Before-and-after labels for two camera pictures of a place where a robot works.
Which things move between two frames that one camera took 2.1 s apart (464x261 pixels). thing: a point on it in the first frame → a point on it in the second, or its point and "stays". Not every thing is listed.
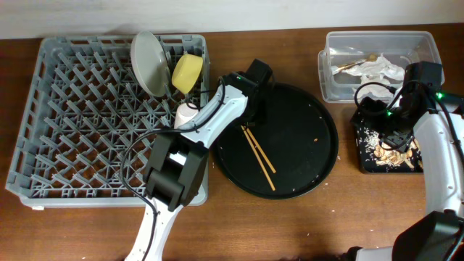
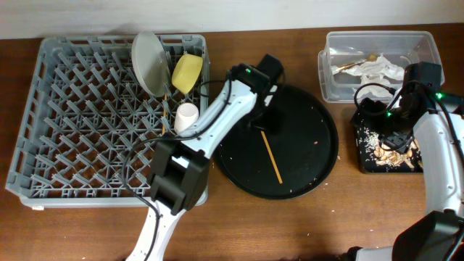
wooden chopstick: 259,159 → 271,156
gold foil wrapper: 371,57 stays
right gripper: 402,141 stays
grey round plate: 151,63 stays
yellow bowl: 186,72 stays
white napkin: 373,72 stays
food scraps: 368,141 stays
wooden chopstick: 259,149 → 164,113
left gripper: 261,110 → 262,119
